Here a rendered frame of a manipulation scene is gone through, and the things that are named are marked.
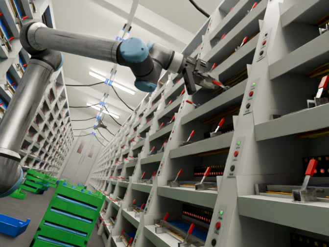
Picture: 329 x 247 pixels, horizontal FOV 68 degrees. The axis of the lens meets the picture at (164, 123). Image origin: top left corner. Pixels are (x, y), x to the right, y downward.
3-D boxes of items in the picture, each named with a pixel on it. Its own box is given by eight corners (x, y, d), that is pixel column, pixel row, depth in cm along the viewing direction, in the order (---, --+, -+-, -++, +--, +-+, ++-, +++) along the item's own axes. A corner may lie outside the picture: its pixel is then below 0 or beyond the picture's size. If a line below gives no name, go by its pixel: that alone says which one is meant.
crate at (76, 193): (54, 192, 148) (60, 179, 150) (56, 190, 166) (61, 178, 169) (101, 208, 156) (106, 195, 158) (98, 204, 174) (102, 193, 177)
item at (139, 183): (152, 193, 135) (152, 168, 138) (131, 188, 191) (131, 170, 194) (186, 191, 142) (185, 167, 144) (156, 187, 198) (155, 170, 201)
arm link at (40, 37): (15, 12, 108) (150, 34, 84) (35, 33, 119) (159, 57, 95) (0, 32, 104) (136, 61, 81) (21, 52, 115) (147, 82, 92)
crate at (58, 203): (48, 205, 146) (54, 192, 148) (50, 202, 164) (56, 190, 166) (96, 220, 153) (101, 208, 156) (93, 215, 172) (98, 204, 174)
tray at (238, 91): (249, 90, 83) (246, 63, 85) (181, 125, 139) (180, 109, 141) (295, 94, 89) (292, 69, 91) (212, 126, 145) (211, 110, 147)
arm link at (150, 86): (127, 78, 95) (137, 52, 99) (137, 93, 105) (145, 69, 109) (150, 81, 92) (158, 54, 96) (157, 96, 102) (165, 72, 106)
